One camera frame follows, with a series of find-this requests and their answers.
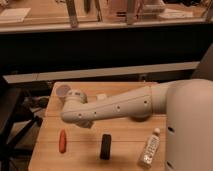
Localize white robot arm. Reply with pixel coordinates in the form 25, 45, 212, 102
61, 79, 213, 171

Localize white sponge block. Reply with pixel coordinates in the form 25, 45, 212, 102
97, 94, 107, 100

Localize black rectangular block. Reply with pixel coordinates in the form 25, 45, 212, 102
100, 134, 111, 160

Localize white paper cup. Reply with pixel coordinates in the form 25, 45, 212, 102
56, 85, 70, 102

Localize black stand left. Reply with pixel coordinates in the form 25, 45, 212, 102
0, 75, 44, 171

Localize white plastic bottle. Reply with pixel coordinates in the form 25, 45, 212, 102
139, 128, 160, 168

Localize white paper sheet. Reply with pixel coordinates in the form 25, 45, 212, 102
0, 8, 30, 23

